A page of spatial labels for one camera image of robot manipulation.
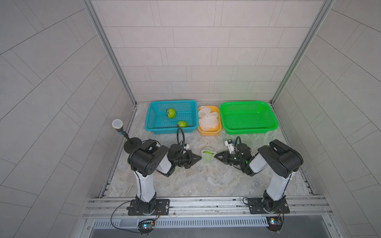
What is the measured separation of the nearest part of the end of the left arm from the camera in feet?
2.42

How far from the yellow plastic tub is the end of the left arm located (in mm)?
181

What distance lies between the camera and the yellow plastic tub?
982 millimetres
